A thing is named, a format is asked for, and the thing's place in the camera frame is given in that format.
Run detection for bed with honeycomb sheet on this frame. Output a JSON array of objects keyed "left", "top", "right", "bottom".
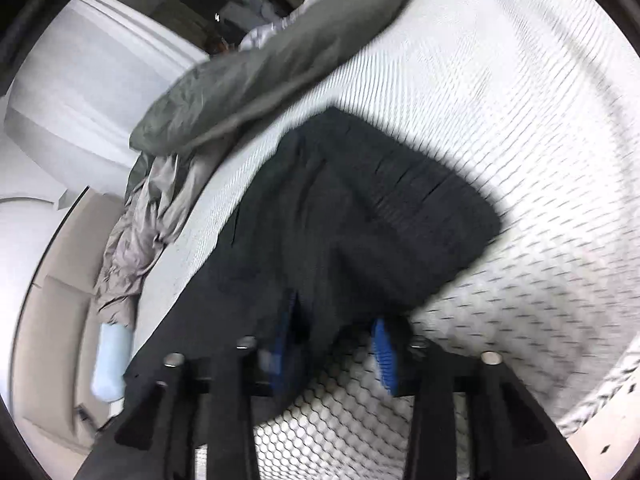
[{"left": 120, "top": 0, "right": 640, "bottom": 480}]

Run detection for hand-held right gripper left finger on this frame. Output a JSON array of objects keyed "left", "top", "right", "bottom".
[{"left": 74, "top": 290, "right": 307, "bottom": 480}]

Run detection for light blue pillow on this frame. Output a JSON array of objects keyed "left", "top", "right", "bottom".
[{"left": 91, "top": 322, "right": 134, "bottom": 403}]

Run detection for black pants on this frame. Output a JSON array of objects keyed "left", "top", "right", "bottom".
[{"left": 122, "top": 107, "right": 504, "bottom": 426}]

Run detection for white curtain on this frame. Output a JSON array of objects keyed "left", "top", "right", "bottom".
[{"left": 4, "top": 0, "right": 212, "bottom": 197}]

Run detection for grey two-tone duvet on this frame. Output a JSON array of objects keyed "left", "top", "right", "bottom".
[{"left": 92, "top": 0, "right": 416, "bottom": 330}]

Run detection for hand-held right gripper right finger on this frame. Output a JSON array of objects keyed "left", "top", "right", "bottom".
[{"left": 371, "top": 317, "right": 592, "bottom": 480}]

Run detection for beige padded headboard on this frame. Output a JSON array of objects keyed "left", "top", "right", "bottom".
[{"left": 10, "top": 190, "right": 127, "bottom": 456}]

